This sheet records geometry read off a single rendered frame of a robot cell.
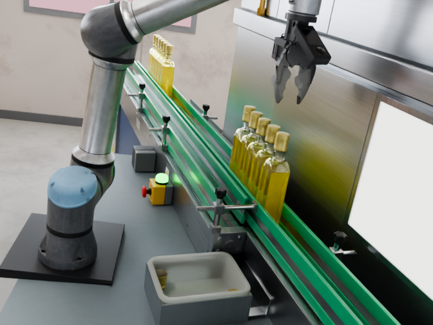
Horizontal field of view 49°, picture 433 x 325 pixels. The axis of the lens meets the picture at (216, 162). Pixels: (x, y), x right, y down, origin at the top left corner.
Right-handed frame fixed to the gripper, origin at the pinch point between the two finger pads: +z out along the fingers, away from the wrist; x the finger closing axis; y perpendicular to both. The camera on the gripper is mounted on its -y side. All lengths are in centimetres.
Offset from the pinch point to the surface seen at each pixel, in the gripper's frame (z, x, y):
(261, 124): 10.0, 1.1, 10.6
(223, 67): 53, -105, 303
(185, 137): 33, 5, 62
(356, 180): 14.5, -12.1, -17.0
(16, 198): 125, 68, 195
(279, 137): 9.8, 1.4, -0.8
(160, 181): 41, 19, 41
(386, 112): -3.5, -12.2, -20.5
